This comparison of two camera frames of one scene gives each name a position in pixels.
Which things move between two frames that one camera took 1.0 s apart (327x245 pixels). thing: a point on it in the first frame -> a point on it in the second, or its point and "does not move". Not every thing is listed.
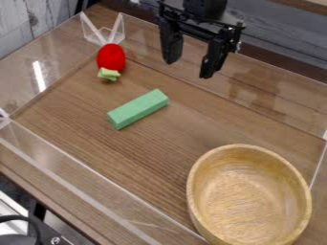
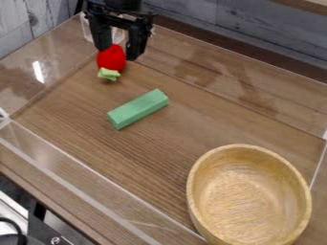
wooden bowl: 248,197 does not move
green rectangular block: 136,109 does not move
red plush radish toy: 111,59 does not move
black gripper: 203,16 -> 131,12
